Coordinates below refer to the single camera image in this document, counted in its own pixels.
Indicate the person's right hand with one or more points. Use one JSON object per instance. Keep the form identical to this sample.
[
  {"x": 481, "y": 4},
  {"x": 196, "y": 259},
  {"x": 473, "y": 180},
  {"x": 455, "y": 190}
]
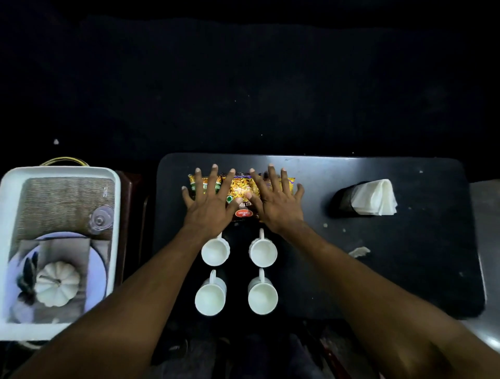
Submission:
[{"x": 279, "y": 211}]

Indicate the person's left hand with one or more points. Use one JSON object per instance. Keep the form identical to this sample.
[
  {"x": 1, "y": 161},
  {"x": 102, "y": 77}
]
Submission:
[{"x": 207, "y": 213}]

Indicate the person's left little finger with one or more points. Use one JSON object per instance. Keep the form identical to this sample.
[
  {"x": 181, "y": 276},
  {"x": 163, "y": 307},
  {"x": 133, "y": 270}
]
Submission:
[{"x": 186, "y": 196}]

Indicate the person's left thumb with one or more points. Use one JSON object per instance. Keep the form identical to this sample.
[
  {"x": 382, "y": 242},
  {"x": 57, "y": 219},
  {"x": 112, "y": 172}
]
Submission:
[{"x": 235, "y": 206}]

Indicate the person's right middle finger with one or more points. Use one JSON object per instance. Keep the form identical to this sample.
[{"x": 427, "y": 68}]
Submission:
[{"x": 274, "y": 179}]

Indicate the person's left middle finger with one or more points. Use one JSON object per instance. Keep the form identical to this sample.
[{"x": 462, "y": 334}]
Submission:
[{"x": 213, "y": 179}]

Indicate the person's right little finger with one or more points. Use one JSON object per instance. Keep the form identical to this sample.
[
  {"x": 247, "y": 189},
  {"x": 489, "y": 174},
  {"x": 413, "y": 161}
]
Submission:
[{"x": 300, "y": 192}]

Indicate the person's right thumb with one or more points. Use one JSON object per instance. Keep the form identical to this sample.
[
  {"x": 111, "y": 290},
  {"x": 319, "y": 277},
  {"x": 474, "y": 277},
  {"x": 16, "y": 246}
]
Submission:
[{"x": 253, "y": 203}]

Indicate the person's right forearm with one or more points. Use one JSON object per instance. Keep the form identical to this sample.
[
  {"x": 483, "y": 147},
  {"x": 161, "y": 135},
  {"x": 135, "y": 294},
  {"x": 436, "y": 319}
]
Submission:
[{"x": 390, "y": 308}]

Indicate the person's left forearm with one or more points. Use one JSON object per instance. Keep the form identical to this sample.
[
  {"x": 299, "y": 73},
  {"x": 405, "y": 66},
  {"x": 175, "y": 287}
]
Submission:
[{"x": 117, "y": 308}]

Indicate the yellow snack packet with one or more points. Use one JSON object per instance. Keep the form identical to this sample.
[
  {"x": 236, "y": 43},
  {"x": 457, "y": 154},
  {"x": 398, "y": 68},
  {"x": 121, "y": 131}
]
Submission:
[{"x": 242, "y": 185}]

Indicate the black napkin holder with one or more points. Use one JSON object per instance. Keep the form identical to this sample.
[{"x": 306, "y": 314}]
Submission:
[{"x": 340, "y": 202}]

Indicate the white cup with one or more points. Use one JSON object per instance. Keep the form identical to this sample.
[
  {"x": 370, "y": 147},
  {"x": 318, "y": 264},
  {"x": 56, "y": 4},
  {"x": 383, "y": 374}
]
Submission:
[
  {"x": 263, "y": 297},
  {"x": 263, "y": 253},
  {"x": 215, "y": 252},
  {"x": 210, "y": 298}
]

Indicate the dark brown wooden stand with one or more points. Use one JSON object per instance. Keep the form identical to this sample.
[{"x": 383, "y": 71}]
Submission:
[{"x": 131, "y": 218}]

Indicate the white paper napkins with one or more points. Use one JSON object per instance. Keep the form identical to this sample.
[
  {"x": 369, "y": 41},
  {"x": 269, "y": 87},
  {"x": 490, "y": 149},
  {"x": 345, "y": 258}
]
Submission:
[{"x": 374, "y": 198}]

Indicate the torn white paper scrap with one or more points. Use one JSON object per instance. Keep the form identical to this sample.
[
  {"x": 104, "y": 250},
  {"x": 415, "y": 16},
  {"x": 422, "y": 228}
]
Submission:
[{"x": 359, "y": 252}]

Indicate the clear wine glass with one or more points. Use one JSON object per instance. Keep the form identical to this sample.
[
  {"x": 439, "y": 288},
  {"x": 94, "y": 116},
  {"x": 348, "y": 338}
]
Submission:
[{"x": 101, "y": 218}]

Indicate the white round plate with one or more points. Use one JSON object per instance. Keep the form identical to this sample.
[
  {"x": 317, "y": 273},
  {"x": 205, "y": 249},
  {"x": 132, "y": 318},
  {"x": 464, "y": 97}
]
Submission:
[{"x": 97, "y": 269}]

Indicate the woven brown placemat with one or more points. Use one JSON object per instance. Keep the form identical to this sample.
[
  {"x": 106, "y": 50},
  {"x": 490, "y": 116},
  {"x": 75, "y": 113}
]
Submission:
[{"x": 58, "y": 203}]

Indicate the grey cloth napkin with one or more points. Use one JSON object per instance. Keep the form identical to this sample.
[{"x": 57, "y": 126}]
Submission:
[{"x": 64, "y": 250}]

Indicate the person's legs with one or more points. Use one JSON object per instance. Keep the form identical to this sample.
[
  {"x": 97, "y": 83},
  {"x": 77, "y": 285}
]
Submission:
[{"x": 250, "y": 355}]

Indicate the white rectangular tray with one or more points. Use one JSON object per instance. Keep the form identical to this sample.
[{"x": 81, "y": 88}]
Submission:
[{"x": 6, "y": 203}]

